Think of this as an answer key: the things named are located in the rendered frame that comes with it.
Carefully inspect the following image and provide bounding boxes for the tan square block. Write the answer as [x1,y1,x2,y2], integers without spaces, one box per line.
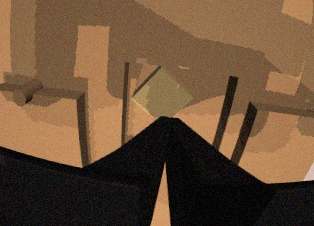
[132,65,193,121]

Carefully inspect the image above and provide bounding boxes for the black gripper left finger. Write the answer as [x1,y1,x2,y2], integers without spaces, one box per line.
[0,117,170,226]

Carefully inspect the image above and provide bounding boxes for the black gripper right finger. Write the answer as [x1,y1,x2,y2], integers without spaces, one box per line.
[165,117,314,226]

